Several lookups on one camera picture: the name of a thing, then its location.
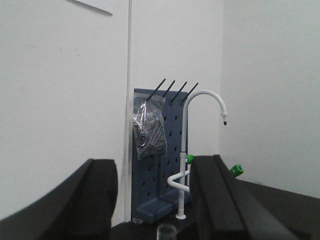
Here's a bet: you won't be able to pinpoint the plastic bag of black pegs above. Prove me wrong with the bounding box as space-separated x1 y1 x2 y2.
132 92 167 160

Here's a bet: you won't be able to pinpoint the white lab faucet green knobs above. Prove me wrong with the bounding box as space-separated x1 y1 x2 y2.
166 89 245 221

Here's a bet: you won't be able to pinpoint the blue grey pegboard drying rack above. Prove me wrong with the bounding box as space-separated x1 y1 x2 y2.
131 90 187 224

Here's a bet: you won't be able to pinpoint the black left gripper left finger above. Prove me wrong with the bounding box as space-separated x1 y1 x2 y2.
0 159 118 240

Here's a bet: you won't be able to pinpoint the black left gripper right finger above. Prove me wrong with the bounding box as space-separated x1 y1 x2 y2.
191 155 312 240

